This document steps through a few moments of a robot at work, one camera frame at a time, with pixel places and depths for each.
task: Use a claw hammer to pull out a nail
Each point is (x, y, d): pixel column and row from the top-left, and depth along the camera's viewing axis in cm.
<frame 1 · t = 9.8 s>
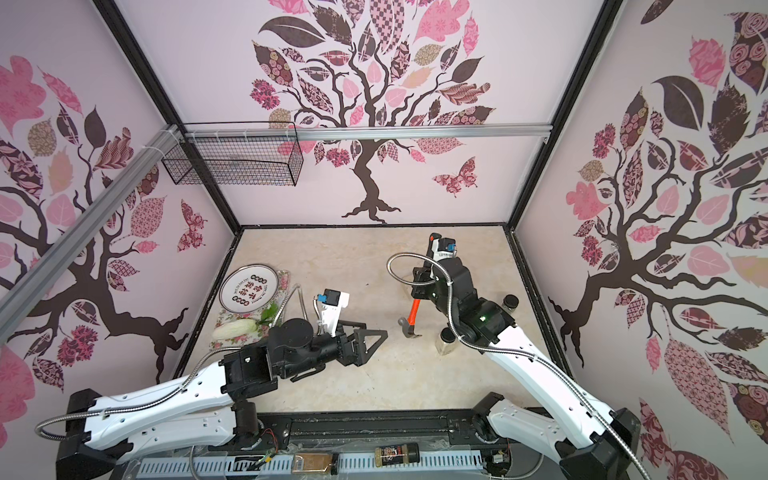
left hand: (375, 338, 63), fingers open
right hand: (415, 267, 72), fingers closed
white round plate: (248, 288, 102), point 2 cm above the table
white green vegetable: (235, 328, 91), point 4 cm above the table
glass jar black lid: (446, 340, 81), point 10 cm above the table
jar black lid: (511, 298, 89), point 11 cm above the table

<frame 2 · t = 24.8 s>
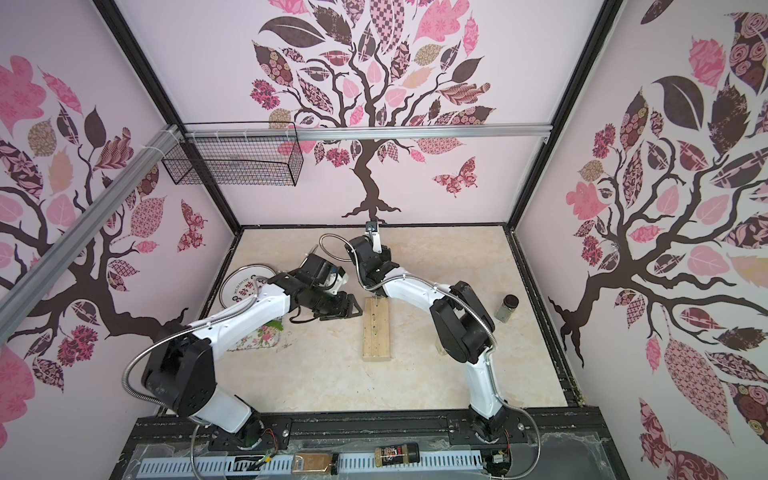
left hand: (352, 318, 83), fingers open
right hand: (375, 244, 93), fingers closed
wooden block with nails: (376, 330, 89), point 4 cm above the table
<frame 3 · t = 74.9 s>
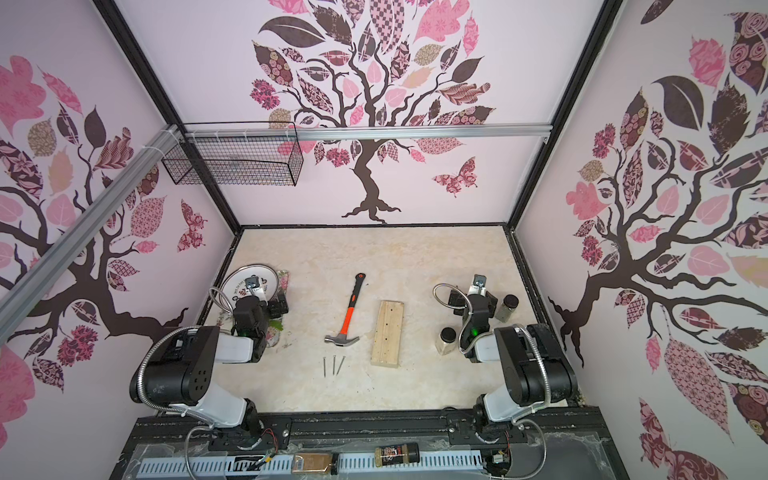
left hand: (269, 296, 95), fingers open
right hand: (474, 287, 93), fingers open
red black claw hammer: (345, 339, 92), on the table
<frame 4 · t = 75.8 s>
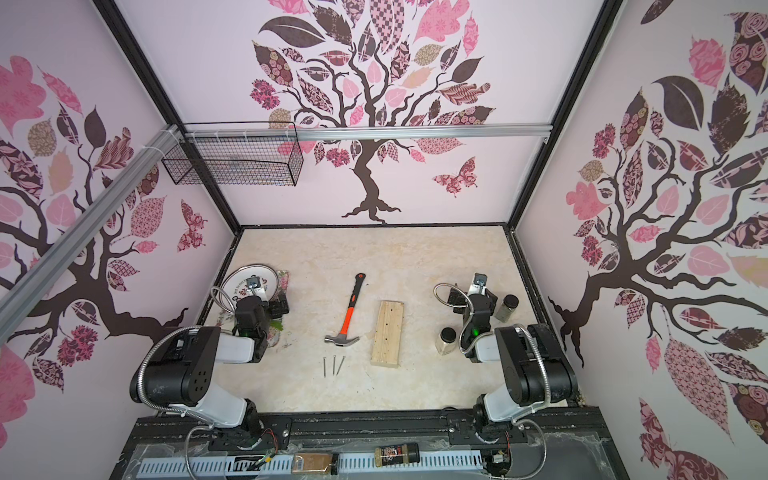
left hand: (270, 297, 95), fingers open
right hand: (473, 285, 92), fingers open
